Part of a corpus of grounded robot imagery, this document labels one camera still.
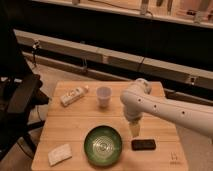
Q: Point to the cream pusher tool tip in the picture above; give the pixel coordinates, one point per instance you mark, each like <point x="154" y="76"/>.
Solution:
<point x="134" y="128"/>

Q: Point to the green ceramic bowl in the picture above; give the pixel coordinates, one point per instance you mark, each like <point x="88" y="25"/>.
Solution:
<point x="103" y="146"/>

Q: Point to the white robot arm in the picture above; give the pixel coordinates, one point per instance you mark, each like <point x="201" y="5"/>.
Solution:
<point x="137" y="98"/>

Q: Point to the black rectangular phone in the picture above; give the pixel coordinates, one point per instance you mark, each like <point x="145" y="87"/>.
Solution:
<point x="143" y="144"/>

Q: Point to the translucent plastic cup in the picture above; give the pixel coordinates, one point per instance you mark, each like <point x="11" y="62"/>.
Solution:
<point x="103" y="96"/>

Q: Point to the wooden table board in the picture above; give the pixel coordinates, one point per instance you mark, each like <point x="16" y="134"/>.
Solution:
<point x="70" y="125"/>

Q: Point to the white tube bottle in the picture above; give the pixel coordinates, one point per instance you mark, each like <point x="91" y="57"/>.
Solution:
<point x="73" y="95"/>

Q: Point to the white folded cloth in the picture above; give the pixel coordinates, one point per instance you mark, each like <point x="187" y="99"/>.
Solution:
<point x="59" y="154"/>

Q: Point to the black chair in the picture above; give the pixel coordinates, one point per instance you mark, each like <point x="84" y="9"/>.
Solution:
<point x="19" y="94"/>

